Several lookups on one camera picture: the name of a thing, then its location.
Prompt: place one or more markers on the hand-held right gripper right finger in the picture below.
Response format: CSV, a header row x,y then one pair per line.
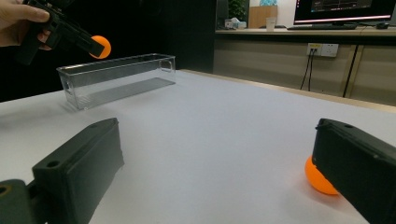
x,y
358,168

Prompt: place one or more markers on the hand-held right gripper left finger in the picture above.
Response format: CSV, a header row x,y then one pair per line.
x,y
81,165

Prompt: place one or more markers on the orange ball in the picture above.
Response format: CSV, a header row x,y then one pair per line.
x,y
106,48
317,182

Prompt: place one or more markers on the clear plastic container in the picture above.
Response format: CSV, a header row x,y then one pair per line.
x,y
124,76

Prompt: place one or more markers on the beige long desk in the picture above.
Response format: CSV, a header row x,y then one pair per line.
x,y
264,62

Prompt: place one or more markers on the black computer mouse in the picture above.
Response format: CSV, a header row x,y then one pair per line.
x,y
382,25

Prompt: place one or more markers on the black keyboard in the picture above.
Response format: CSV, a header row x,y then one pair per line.
x,y
320,27

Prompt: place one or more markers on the tissue pack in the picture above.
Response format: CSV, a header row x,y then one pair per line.
x,y
235,23

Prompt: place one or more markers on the green plant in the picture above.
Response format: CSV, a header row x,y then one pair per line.
x,y
237,9

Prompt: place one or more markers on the computer monitor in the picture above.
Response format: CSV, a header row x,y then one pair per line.
x,y
342,9

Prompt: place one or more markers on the white cup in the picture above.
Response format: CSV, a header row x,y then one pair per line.
x,y
271,24

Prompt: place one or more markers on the brown box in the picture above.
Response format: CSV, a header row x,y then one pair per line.
x,y
258,17

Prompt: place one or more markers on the white wall socket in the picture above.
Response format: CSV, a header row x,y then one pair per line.
x,y
323,49

